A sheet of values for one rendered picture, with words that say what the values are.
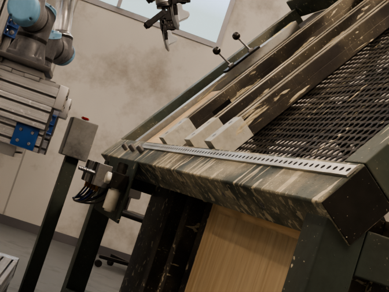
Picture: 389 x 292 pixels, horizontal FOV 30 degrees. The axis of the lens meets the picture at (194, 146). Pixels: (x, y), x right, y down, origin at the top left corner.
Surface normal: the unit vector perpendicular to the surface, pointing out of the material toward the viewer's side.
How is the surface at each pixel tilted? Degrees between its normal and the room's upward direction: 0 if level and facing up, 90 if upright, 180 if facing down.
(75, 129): 90
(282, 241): 90
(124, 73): 90
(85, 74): 90
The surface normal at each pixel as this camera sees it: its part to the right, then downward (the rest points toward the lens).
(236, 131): 0.31, 0.03
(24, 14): -0.10, 0.02
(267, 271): -0.90, -0.32
